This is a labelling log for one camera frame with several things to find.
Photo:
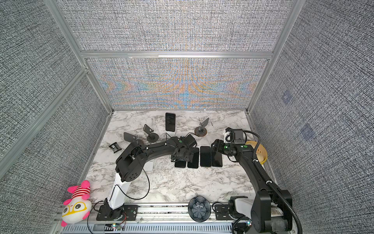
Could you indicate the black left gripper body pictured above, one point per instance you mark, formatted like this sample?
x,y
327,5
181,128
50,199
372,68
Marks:
x,y
186,156

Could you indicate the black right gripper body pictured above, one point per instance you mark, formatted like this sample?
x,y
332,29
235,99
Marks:
x,y
225,148

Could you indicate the dark grey cased phone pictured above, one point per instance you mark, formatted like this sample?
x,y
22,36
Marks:
x,y
216,159

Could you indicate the black phone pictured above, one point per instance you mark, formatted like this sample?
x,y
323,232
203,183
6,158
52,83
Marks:
x,y
194,164

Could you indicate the teal edged phone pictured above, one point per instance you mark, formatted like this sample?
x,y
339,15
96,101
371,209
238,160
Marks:
x,y
205,156

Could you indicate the dark grey round phone stand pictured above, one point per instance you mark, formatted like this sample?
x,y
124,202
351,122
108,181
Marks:
x,y
152,137

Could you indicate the purple edged phone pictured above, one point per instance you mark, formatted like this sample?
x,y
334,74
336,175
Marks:
x,y
170,122

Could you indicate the green edged phone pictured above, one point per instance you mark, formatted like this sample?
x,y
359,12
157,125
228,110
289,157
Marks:
x,y
180,164

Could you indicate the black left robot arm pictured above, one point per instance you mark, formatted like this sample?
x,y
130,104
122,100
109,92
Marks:
x,y
131,162

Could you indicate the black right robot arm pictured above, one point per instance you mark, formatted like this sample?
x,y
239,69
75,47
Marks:
x,y
270,210

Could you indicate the white folding phone stand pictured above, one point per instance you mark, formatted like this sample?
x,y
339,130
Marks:
x,y
148,166

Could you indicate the yellow rimmed bamboo steamer basket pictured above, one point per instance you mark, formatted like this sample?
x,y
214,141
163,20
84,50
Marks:
x,y
261,152

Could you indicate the black snack packet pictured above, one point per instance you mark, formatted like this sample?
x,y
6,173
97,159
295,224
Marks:
x,y
115,147

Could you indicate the pink white plush toy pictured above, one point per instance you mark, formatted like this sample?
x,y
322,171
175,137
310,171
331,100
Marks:
x,y
78,207

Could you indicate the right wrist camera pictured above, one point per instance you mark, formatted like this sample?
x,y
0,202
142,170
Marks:
x,y
227,137

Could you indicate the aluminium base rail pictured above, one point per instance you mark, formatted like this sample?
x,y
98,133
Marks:
x,y
150,218

